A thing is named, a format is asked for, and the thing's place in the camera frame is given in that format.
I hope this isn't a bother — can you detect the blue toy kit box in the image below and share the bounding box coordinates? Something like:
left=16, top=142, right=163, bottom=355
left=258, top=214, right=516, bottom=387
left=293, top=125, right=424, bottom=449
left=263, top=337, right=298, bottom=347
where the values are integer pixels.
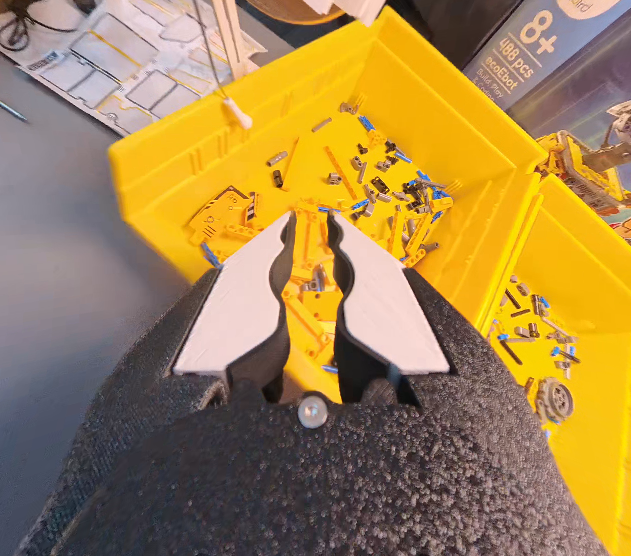
left=463, top=0, right=631, bottom=241

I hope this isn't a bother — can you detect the grey toy wheel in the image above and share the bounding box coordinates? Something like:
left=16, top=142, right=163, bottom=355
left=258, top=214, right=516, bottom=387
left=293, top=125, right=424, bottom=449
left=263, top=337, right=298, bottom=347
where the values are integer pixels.
left=535, top=376, right=575, bottom=424

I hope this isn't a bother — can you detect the scatter of grey blue pieces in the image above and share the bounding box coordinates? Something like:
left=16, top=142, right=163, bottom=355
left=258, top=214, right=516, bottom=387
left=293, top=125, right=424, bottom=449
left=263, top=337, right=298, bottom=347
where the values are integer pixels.
left=493, top=275, right=582, bottom=379

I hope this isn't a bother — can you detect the black USB cable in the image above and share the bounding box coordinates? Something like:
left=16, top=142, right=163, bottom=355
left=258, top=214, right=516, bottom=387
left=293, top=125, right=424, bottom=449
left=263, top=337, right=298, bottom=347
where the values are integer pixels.
left=0, top=4, right=80, bottom=54

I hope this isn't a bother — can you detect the yellow storage bin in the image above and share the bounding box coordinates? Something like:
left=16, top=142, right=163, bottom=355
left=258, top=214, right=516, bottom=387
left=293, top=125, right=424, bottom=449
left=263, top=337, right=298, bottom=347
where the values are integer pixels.
left=107, top=6, right=548, bottom=406
left=480, top=172, right=631, bottom=556

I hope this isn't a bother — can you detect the grey desk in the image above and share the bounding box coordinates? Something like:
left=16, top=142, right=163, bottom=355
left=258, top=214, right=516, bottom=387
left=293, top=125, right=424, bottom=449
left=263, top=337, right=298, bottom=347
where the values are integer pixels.
left=0, top=24, right=222, bottom=556

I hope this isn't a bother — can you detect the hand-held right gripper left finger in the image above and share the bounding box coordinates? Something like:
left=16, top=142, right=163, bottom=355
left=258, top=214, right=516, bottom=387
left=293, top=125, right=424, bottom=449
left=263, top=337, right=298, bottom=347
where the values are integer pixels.
left=173, top=211, right=298, bottom=403

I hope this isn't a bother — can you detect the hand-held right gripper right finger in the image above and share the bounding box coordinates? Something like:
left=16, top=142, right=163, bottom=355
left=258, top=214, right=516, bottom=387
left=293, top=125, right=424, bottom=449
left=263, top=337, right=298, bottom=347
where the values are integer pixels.
left=326, top=212, right=452, bottom=403

